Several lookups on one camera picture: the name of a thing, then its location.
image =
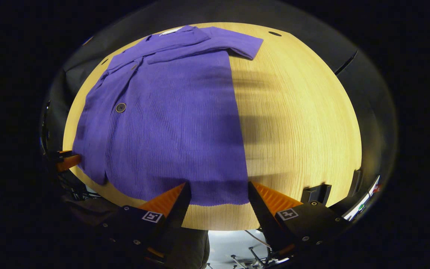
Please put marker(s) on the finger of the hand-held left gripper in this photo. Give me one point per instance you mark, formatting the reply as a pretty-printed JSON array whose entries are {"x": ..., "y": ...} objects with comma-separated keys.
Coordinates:
[{"x": 67, "y": 162}]

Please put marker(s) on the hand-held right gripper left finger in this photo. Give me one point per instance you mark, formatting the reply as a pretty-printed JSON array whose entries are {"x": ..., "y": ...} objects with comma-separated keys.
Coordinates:
[{"x": 179, "y": 209}]

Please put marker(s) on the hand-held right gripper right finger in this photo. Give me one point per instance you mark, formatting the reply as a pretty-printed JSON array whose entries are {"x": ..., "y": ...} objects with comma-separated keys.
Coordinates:
[{"x": 261, "y": 216}]

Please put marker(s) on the purple knitted cardigan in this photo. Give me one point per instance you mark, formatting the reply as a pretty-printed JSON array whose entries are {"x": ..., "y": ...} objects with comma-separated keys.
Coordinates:
[{"x": 170, "y": 123}]

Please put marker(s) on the metal chair base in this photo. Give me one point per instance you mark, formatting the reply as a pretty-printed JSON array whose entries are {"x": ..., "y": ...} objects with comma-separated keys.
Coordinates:
[{"x": 254, "y": 254}]

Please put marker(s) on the person's dark trousers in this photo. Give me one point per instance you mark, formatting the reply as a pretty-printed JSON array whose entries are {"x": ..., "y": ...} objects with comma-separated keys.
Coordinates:
[{"x": 189, "y": 250}]

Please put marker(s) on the white desk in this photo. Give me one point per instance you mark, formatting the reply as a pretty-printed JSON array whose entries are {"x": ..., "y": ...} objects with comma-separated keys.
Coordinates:
[{"x": 360, "y": 203}]

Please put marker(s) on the plain black side cloth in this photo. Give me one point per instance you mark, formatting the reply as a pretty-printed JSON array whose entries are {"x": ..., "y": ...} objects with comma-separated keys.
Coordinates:
[{"x": 375, "y": 112}]

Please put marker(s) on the black bracket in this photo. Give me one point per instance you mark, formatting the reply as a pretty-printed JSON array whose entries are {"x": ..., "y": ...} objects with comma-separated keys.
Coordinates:
[
  {"x": 356, "y": 183},
  {"x": 314, "y": 194}
]

